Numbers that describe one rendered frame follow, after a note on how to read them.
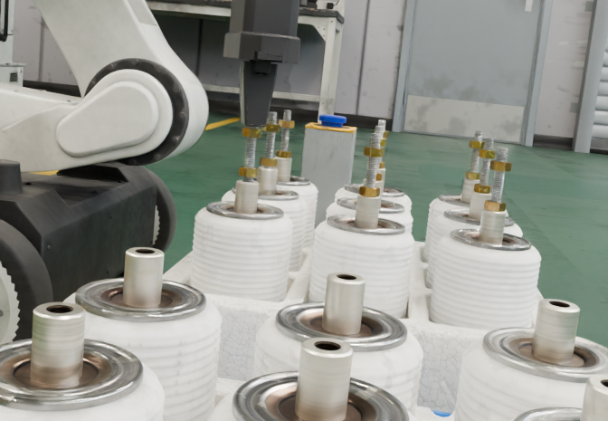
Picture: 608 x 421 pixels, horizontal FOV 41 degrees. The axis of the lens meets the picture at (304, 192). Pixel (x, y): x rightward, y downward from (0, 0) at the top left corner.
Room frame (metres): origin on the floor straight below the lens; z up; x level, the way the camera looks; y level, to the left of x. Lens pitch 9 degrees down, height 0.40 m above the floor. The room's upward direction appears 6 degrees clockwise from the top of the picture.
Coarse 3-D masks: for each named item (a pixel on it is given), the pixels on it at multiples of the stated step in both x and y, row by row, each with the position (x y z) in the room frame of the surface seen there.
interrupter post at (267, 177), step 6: (264, 168) 0.88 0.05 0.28; (270, 168) 0.88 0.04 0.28; (276, 168) 0.89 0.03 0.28; (258, 174) 0.88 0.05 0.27; (264, 174) 0.88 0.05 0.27; (270, 174) 0.88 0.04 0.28; (276, 174) 0.88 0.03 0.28; (258, 180) 0.88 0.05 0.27; (264, 180) 0.88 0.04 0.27; (270, 180) 0.88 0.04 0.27; (276, 180) 0.88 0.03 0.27; (264, 186) 0.88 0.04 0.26; (270, 186) 0.88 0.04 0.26; (258, 192) 0.88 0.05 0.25; (264, 192) 0.88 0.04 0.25; (270, 192) 0.88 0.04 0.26
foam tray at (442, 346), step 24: (288, 288) 0.81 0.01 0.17; (240, 312) 0.69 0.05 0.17; (264, 312) 0.69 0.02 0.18; (408, 312) 0.74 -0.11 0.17; (240, 336) 0.69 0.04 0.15; (432, 336) 0.67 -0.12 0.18; (456, 336) 0.67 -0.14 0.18; (480, 336) 0.67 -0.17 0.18; (240, 360) 0.69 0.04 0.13; (432, 360) 0.67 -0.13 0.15; (456, 360) 0.67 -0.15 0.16; (432, 384) 0.67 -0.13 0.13; (456, 384) 0.67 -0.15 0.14; (432, 408) 0.67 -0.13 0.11
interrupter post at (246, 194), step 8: (240, 184) 0.76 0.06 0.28; (248, 184) 0.76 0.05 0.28; (256, 184) 0.76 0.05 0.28; (240, 192) 0.76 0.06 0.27; (248, 192) 0.76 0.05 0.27; (256, 192) 0.76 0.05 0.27; (240, 200) 0.76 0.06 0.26; (248, 200) 0.76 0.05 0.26; (256, 200) 0.76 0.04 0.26; (240, 208) 0.76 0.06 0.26; (248, 208) 0.76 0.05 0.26; (256, 208) 0.77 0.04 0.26
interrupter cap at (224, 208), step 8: (208, 208) 0.75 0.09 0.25; (216, 208) 0.76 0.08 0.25; (224, 208) 0.76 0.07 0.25; (232, 208) 0.78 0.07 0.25; (264, 208) 0.78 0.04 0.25; (272, 208) 0.79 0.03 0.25; (224, 216) 0.73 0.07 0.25; (232, 216) 0.73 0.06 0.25; (240, 216) 0.73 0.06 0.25; (248, 216) 0.73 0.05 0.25; (256, 216) 0.73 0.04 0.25; (264, 216) 0.74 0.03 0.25; (272, 216) 0.74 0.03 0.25; (280, 216) 0.76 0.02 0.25
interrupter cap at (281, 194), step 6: (234, 192) 0.87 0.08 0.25; (276, 192) 0.90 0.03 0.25; (282, 192) 0.90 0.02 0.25; (288, 192) 0.90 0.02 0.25; (294, 192) 0.90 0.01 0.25; (258, 198) 0.85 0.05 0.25; (264, 198) 0.85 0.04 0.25; (270, 198) 0.85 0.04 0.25; (276, 198) 0.85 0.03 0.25; (282, 198) 0.85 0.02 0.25; (288, 198) 0.86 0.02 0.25; (294, 198) 0.87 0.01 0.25
